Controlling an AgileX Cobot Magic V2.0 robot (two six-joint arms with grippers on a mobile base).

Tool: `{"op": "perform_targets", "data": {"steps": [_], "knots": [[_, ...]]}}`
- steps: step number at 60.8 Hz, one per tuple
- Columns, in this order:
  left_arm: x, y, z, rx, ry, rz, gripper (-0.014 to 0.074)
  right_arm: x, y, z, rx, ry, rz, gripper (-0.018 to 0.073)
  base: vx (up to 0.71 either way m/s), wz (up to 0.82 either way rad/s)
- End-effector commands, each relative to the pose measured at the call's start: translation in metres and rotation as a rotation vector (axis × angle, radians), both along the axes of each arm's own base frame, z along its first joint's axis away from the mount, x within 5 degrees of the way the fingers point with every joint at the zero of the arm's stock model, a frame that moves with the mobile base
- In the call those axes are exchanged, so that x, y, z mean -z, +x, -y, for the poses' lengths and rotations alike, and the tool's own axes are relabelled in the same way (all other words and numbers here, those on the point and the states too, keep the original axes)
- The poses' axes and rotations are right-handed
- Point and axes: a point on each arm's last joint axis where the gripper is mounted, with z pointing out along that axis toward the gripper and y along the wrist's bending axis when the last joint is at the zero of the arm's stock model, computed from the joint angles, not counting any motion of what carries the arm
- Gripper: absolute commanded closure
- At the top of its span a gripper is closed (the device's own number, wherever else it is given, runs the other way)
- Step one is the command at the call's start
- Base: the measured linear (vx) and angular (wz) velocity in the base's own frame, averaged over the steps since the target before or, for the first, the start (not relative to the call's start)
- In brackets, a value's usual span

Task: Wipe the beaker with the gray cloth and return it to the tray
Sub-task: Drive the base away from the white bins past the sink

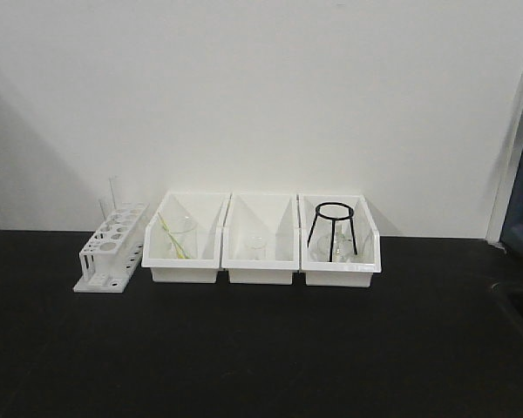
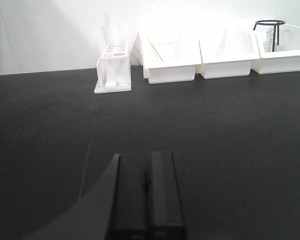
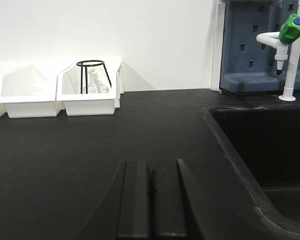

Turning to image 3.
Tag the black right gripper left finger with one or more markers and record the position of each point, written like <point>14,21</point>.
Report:
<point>134,211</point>

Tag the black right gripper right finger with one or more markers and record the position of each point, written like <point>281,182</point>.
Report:
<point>171,213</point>

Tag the black lab sink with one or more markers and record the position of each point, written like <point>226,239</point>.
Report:
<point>263,146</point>

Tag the white plastic bin right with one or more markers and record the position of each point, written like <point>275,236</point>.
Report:
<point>77,102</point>

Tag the white plastic bin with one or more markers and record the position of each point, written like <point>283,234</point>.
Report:
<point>26,92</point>
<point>77,102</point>

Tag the clear glass flask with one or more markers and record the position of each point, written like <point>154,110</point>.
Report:
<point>93,84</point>

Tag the white plastic bin middle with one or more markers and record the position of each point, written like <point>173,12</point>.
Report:
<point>26,92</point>

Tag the blue-gray pegboard drying rack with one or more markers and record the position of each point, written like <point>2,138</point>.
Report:
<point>247,65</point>

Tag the green faucet knob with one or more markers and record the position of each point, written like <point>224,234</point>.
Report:
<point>290,30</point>

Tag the white lab faucet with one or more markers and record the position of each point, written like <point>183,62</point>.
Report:
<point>290,52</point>

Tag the white vertical wall trim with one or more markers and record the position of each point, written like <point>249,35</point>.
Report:
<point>218,35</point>

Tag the black wire stand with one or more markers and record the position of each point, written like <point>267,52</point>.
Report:
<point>86,65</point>

